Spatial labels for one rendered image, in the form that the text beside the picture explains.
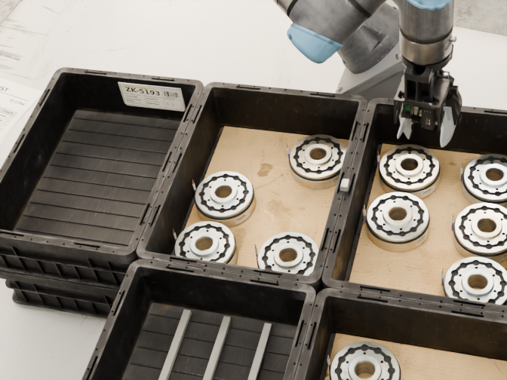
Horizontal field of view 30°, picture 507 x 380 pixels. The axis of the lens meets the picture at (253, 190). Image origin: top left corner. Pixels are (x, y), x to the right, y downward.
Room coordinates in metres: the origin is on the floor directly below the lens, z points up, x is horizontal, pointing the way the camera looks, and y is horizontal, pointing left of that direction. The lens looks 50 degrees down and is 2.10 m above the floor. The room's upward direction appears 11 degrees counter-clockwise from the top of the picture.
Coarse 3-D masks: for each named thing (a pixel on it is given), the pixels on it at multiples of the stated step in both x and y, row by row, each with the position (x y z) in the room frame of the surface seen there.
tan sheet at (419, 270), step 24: (384, 144) 1.13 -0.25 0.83; (456, 168) 1.04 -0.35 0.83; (384, 192) 1.02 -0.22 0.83; (456, 192) 0.99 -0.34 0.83; (432, 216) 0.95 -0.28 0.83; (456, 216) 0.94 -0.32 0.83; (360, 240) 0.93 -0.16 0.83; (432, 240) 0.90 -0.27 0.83; (360, 264) 0.88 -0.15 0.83; (384, 264) 0.87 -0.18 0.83; (408, 264) 0.86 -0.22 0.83; (432, 264) 0.85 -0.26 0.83; (504, 264) 0.83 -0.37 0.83; (408, 288) 0.82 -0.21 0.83; (432, 288) 0.81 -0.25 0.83; (480, 288) 0.79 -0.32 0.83
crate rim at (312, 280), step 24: (288, 96) 1.20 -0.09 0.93; (312, 96) 1.18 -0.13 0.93; (336, 96) 1.17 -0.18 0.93; (360, 96) 1.16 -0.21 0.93; (192, 120) 1.18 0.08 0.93; (360, 120) 1.10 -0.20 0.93; (168, 192) 1.03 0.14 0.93; (336, 192) 0.96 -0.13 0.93; (336, 216) 0.91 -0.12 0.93; (144, 240) 0.94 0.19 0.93; (192, 264) 0.87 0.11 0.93; (216, 264) 0.87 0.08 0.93
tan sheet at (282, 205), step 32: (224, 128) 1.25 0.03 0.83; (224, 160) 1.17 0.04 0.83; (256, 160) 1.15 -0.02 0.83; (288, 160) 1.14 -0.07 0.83; (256, 192) 1.08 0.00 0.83; (288, 192) 1.06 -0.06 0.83; (320, 192) 1.05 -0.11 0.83; (192, 224) 1.03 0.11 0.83; (256, 224) 1.01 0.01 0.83; (288, 224) 0.99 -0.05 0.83; (320, 224) 0.98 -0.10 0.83
